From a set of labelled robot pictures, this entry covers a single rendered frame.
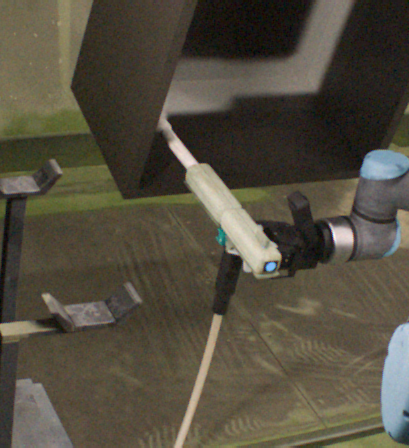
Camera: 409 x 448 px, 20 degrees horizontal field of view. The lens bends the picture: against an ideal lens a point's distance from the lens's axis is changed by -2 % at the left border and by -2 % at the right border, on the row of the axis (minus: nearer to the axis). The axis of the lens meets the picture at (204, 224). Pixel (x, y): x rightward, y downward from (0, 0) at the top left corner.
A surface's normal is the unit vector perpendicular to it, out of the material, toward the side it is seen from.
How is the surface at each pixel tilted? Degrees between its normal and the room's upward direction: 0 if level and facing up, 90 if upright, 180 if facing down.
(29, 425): 0
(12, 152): 91
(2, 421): 90
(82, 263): 0
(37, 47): 57
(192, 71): 102
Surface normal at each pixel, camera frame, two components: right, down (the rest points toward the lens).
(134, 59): -0.89, 0.10
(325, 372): 0.17, -0.83
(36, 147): 0.41, 0.56
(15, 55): 0.44, 0.01
